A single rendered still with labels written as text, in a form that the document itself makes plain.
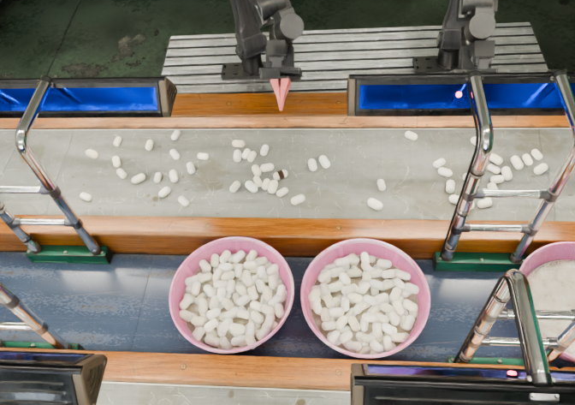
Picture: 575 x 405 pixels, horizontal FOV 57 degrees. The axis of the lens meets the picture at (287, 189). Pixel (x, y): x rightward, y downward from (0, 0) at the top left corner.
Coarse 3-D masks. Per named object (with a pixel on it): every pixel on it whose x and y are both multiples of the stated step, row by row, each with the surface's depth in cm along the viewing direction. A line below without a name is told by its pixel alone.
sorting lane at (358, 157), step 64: (256, 128) 143; (320, 128) 142; (384, 128) 140; (448, 128) 139; (512, 128) 137; (64, 192) 135; (128, 192) 134; (192, 192) 132; (256, 192) 131; (320, 192) 130; (384, 192) 128
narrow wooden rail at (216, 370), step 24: (120, 360) 105; (144, 360) 105; (168, 360) 105; (192, 360) 104; (216, 360) 104; (240, 360) 104; (264, 360) 103; (288, 360) 103; (312, 360) 103; (336, 360) 102; (360, 360) 102; (384, 360) 102; (192, 384) 104; (216, 384) 103; (240, 384) 102; (264, 384) 101; (288, 384) 101; (312, 384) 100; (336, 384) 100
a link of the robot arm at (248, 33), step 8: (232, 0) 147; (240, 0) 147; (248, 0) 148; (232, 8) 151; (240, 8) 148; (248, 8) 149; (240, 16) 149; (248, 16) 150; (240, 24) 150; (248, 24) 151; (256, 24) 152; (240, 32) 152; (248, 32) 152; (256, 32) 153; (240, 40) 154; (248, 40) 153; (256, 40) 154; (248, 48) 154; (256, 48) 155; (264, 48) 157; (248, 56) 156
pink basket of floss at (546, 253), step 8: (544, 248) 114; (552, 248) 114; (568, 248) 115; (528, 256) 112; (536, 256) 114; (544, 256) 115; (552, 256) 116; (560, 256) 116; (568, 256) 116; (528, 264) 113; (536, 264) 116; (528, 272) 115; (568, 360) 106
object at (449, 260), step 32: (480, 96) 93; (480, 128) 89; (480, 160) 91; (480, 192) 99; (512, 192) 99; (544, 192) 98; (480, 224) 109; (512, 224) 108; (448, 256) 117; (480, 256) 119; (512, 256) 117
